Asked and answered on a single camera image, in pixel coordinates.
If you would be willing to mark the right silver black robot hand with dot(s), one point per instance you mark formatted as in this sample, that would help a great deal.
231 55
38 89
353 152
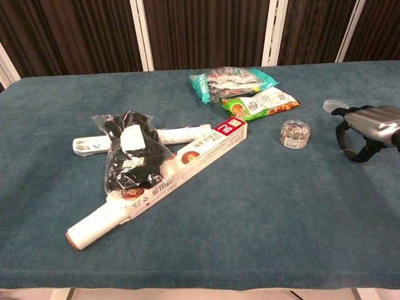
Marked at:
372 125

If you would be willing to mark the clear round plastic lid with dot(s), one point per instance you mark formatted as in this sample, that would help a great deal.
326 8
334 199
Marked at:
332 104

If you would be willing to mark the small clear round container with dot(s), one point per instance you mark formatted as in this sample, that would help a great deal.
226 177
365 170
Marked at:
294 134

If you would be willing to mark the green snack bag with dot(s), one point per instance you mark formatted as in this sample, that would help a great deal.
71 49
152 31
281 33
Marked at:
259 104

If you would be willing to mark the teal clear snack bag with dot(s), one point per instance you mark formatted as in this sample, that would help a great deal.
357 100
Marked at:
228 82

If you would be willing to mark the white baking paper box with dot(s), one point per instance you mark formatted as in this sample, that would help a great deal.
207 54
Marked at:
200 153

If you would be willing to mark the white wrapped roll with barcode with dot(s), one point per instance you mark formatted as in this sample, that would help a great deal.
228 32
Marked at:
181 134

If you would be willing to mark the teal table cloth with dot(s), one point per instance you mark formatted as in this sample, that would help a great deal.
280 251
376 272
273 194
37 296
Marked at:
200 218

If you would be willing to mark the black cloth in clear bag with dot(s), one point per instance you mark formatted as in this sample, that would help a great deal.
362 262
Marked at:
134 153

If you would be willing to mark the white paper roll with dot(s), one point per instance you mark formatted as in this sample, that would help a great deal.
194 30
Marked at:
97 223

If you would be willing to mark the white partition post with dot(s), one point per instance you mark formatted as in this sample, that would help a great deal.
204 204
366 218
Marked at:
142 34
350 31
274 32
7 68

